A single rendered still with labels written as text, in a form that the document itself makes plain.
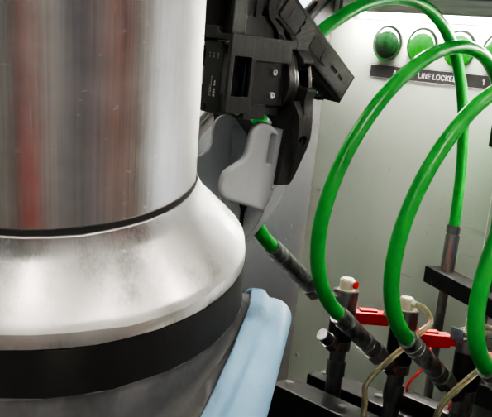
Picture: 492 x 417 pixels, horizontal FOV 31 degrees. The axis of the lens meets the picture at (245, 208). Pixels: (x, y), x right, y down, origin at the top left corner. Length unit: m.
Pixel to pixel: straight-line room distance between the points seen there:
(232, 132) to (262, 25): 0.09
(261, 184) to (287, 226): 0.72
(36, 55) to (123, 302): 0.06
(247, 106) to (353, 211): 0.74
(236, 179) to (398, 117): 0.68
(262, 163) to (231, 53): 0.09
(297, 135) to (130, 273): 0.42
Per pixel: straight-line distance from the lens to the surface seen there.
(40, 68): 0.19
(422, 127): 1.25
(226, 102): 0.58
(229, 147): 0.65
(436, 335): 0.94
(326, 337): 0.96
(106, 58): 0.20
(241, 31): 0.60
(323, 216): 0.78
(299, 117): 0.61
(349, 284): 0.96
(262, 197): 0.63
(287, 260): 0.87
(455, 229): 1.12
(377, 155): 1.29
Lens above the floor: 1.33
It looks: 9 degrees down
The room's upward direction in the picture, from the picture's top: 7 degrees clockwise
